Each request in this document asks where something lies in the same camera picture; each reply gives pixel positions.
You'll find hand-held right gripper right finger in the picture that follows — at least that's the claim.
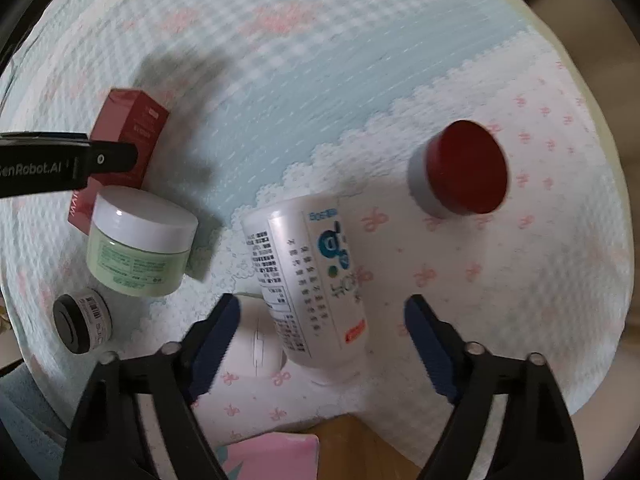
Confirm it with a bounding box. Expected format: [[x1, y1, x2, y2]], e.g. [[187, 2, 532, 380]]
[[403, 293, 586, 480]]

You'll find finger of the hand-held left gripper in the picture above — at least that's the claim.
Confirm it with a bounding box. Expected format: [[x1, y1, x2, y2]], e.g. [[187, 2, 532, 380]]
[[83, 140, 139, 177]]

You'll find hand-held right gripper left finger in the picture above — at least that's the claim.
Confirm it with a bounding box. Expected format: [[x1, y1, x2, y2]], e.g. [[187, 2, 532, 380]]
[[60, 293, 242, 480]]

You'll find red cardboard box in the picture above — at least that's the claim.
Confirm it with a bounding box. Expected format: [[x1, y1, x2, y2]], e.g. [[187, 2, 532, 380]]
[[67, 88, 171, 236]]

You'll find white plastic bottle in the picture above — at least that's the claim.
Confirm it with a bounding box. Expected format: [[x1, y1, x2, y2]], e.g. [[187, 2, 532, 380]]
[[240, 195, 369, 386]]

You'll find white round container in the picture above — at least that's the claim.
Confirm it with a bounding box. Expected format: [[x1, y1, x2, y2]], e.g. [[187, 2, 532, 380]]
[[220, 293, 289, 379]]

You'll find green cream jar white lid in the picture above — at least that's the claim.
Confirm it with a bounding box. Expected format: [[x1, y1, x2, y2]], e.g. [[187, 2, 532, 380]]
[[86, 185, 200, 297]]

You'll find pink box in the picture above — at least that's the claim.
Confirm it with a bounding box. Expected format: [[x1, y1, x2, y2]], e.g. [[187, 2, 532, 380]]
[[214, 432, 321, 480]]

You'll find small jar black lid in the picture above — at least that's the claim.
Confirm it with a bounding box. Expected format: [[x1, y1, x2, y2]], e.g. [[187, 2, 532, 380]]
[[52, 287, 114, 356]]

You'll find grey jar red lid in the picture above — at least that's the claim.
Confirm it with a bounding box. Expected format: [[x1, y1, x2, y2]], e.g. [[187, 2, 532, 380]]
[[407, 119, 510, 219]]

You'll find blue cloth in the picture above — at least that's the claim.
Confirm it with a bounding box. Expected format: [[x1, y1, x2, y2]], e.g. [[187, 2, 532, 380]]
[[0, 359, 72, 480]]

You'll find printed blue white blanket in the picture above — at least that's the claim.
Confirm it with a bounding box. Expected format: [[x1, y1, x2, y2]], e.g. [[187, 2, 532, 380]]
[[0, 0, 634, 467]]

